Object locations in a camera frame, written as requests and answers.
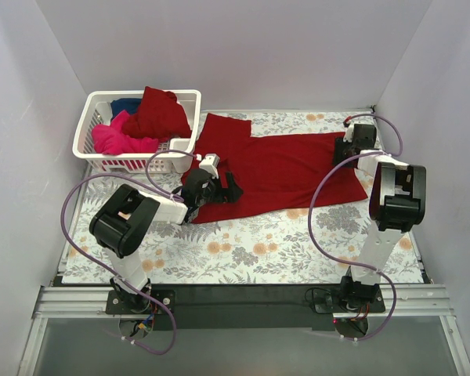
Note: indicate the dark red shirt in basket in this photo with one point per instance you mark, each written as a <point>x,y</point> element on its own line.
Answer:
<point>159,116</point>

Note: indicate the red t shirt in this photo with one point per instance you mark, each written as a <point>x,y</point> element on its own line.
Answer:
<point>275,172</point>

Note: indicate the white plastic laundry basket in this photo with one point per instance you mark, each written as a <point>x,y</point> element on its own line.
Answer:
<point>97,111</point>

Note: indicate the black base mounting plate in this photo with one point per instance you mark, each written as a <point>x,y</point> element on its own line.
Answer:
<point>227,306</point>

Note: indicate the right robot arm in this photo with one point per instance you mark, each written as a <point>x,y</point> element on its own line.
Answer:
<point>397,203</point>

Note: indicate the floral patterned table mat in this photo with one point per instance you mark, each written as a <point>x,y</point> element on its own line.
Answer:
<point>273,248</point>

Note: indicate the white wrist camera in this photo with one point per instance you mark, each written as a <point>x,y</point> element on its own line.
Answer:
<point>349,126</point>
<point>209,163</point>

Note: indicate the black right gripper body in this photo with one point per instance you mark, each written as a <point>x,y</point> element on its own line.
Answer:
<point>341,155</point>

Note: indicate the blue shirt in basket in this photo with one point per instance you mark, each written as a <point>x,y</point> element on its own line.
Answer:
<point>130,105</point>

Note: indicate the pink shirt in basket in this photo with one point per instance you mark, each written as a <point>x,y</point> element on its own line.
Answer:
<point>110,140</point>

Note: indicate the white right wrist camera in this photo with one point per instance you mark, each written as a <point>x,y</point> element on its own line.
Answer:
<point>349,126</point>

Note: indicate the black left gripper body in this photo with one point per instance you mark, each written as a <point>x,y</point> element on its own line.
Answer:
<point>223,188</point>

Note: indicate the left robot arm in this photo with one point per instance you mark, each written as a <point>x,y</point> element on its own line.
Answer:
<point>120,226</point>

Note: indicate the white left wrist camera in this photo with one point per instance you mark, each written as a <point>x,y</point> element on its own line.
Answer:
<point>209,163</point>

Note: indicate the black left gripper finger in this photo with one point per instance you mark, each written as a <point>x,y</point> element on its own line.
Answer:
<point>222,169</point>
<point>233,192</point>

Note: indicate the aluminium frame rail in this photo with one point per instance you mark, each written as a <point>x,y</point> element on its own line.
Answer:
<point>78,331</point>

